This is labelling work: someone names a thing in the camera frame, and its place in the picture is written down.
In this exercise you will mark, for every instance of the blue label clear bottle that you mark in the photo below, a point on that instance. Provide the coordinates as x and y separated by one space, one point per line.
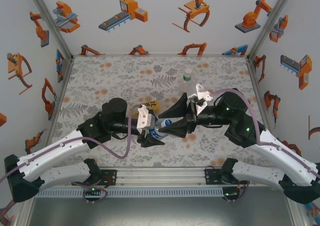
160 130

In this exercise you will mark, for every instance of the aluminium side rail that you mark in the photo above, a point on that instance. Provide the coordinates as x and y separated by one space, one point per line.
260 98
61 93

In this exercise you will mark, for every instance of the floral patterned table cover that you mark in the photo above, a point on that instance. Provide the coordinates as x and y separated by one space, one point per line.
150 73

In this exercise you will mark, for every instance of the green label clear bottle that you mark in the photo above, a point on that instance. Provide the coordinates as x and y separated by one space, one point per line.
187 82

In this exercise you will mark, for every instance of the aluminium frame post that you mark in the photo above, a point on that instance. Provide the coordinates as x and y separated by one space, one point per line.
50 21
272 19

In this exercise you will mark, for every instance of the small green-lit circuit board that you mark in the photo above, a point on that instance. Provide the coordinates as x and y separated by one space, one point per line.
231 193
92 189

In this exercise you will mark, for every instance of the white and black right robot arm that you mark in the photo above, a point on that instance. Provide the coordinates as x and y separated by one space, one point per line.
280 151

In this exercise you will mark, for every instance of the aluminium table edge rail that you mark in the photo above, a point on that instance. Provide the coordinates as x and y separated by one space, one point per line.
160 176

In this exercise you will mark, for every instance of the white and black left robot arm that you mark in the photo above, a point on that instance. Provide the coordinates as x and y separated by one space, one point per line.
55 153

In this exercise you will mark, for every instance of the white bottle cap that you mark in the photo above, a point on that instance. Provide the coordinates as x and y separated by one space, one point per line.
188 71

